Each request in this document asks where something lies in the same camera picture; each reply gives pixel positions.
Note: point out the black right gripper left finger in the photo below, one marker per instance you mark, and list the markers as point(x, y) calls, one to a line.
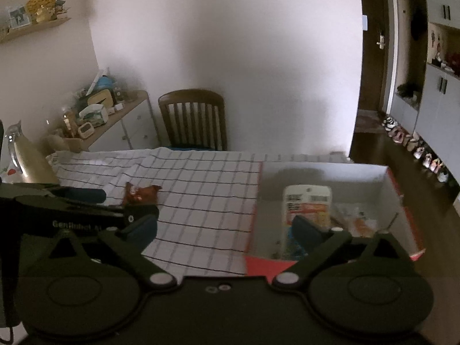
point(125, 249)

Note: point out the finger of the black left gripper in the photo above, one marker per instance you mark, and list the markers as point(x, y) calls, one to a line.
point(132, 213)
point(93, 196)

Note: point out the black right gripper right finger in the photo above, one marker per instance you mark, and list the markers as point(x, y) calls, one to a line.
point(321, 246)

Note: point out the brown snack packet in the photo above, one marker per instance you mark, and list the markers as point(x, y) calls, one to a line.
point(140, 196)

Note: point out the white red printed snack packet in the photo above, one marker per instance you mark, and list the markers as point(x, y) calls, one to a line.
point(311, 201)

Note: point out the white noodle snack packet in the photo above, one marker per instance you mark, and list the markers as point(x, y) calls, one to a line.
point(356, 219)

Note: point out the silver gold kettle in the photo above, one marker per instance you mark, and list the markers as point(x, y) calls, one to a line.
point(29, 162)

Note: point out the white digital clock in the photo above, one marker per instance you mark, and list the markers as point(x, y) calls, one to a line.
point(85, 130)

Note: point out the white black grid tablecloth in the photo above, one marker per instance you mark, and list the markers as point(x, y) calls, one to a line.
point(206, 201)

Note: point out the red cardboard box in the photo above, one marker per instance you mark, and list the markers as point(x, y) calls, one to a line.
point(362, 199)

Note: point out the white wooden sideboard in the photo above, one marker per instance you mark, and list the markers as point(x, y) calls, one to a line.
point(131, 128)

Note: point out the dark wooden chair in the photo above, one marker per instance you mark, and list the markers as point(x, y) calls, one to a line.
point(194, 119)

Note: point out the row of shoes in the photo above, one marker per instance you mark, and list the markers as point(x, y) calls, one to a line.
point(415, 145)

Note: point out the dark entrance door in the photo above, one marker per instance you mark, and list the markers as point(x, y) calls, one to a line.
point(375, 78)

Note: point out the white storage cabinet wall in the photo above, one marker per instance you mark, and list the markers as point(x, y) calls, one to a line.
point(426, 90)

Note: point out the wooden wall shelf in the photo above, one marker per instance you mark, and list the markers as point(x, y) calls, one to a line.
point(23, 31)

